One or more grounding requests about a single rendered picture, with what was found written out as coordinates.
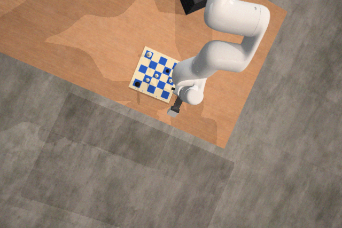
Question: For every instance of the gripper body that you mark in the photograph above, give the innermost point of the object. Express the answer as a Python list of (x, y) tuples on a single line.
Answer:
[(177, 90)]

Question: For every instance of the blue and cream chessboard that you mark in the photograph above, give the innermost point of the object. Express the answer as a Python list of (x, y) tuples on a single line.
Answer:
[(158, 87)]

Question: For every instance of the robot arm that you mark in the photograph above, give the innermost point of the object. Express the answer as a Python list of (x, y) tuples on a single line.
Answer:
[(228, 16)]

